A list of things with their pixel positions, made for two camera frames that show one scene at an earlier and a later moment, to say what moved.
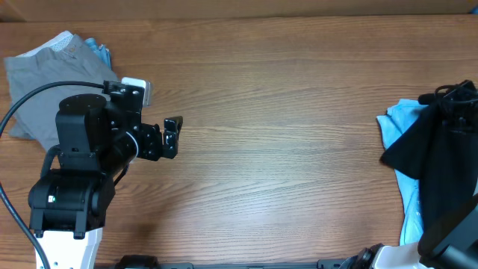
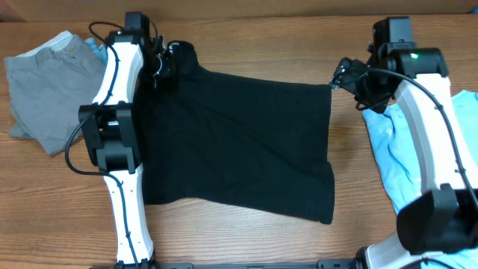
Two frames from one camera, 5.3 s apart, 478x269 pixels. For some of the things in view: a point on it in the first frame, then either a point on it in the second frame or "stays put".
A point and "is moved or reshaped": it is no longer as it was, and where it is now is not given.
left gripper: (152, 151) → (170, 69)
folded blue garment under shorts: (101, 49) stays put
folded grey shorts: (65, 58) stays put
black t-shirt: (441, 147) is moved or reshaped
